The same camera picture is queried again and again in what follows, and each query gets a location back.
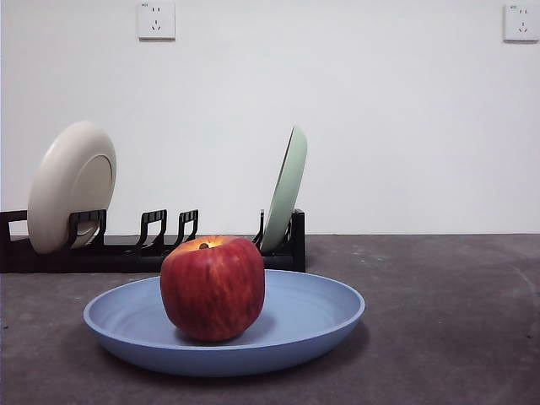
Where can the blue plate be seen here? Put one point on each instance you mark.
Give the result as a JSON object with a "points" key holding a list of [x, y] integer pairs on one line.
{"points": [[312, 312]]}

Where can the green plate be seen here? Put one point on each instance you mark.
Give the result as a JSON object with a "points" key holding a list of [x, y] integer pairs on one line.
{"points": [[287, 190]]}

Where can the white wall socket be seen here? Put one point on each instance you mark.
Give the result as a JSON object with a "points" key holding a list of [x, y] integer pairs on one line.
{"points": [[521, 23], [156, 21]]}

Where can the red apple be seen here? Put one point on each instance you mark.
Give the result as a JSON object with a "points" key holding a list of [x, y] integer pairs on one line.
{"points": [[211, 291]]}

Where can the black plate rack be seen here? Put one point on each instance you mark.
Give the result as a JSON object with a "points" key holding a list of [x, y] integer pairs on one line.
{"points": [[84, 263]]}

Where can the beige plate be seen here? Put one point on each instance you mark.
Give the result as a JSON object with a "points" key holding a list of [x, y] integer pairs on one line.
{"points": [[63, 177]]}

